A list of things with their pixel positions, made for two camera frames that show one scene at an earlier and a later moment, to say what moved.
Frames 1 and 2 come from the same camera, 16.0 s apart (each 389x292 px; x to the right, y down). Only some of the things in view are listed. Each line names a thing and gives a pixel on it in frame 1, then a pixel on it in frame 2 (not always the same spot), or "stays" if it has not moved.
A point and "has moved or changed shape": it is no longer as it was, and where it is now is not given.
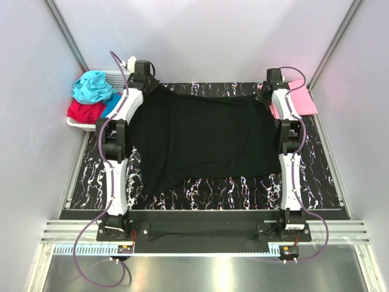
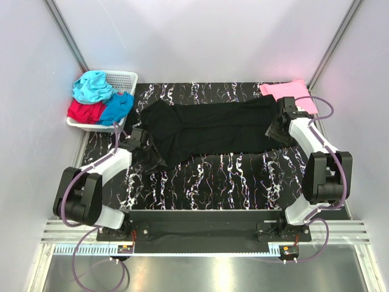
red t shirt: (86, 114) stays
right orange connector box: (287, 252) stays
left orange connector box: (125, 249) stays
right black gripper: (259, 97) -> (271, 132)
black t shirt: (185, 133) has moved or changed shape
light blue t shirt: (93, 87) stays
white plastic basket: (118, 81) stays
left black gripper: (154, 83) -> (156, 159)
